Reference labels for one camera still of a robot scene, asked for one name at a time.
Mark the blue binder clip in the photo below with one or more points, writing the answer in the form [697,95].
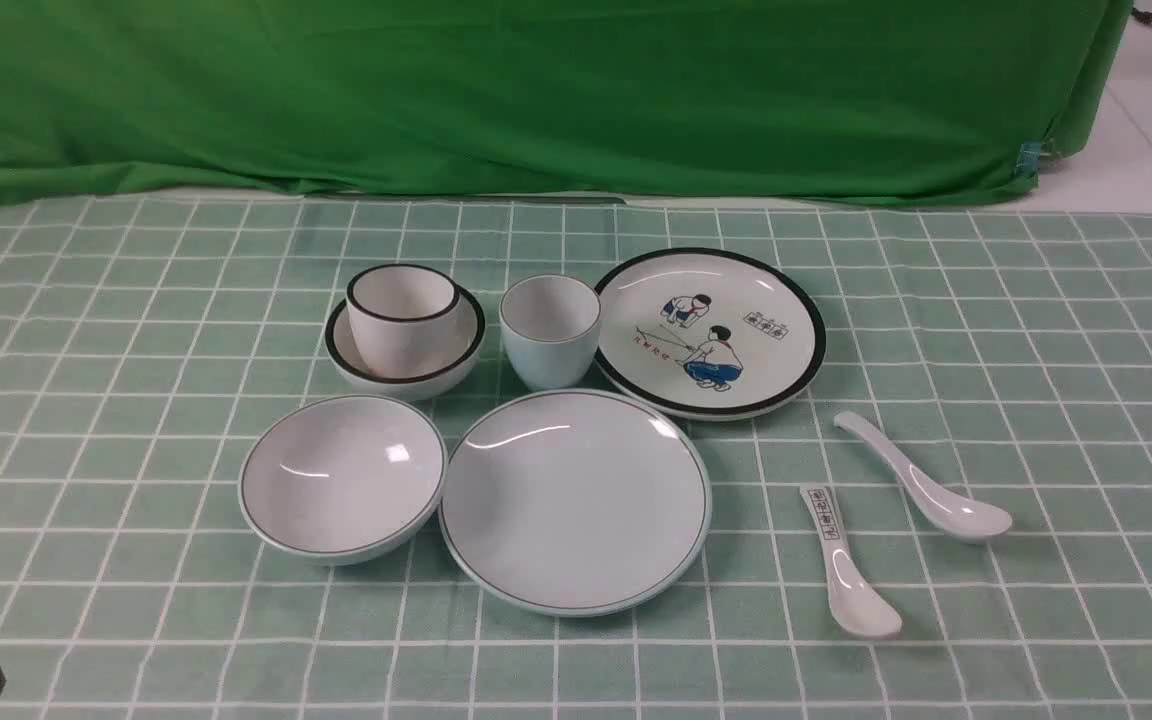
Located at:
[1028,161]

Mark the plain white ceramic spoon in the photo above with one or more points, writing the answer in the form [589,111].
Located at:
[960,517]

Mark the pale blue cup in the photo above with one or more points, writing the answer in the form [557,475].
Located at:
[551,327]

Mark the white spoon with label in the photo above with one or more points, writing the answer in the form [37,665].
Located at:
[855,606]

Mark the pale blue plate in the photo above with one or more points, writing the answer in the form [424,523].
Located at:
[575,503]

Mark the green backdrop cloth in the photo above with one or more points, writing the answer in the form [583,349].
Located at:
[895,104]

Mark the black-rimmed white cup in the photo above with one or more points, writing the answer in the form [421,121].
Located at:
[405,320]

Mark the cartoon picture plate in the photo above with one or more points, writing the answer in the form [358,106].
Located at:
[707,334]

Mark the green checkered tablecloth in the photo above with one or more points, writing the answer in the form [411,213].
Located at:
[146,343]

